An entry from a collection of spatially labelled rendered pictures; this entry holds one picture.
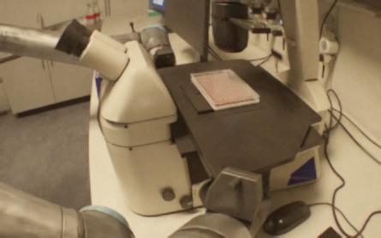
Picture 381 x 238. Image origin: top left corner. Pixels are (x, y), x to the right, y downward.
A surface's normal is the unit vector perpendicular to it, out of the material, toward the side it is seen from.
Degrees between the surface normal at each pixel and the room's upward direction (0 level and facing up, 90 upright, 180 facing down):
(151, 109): 86
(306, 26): 90
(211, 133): 0
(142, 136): 90
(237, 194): 65
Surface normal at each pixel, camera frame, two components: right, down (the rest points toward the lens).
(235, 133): -0.04, -0.85
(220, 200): -0.44, 0.07
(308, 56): 0.29, 0.50
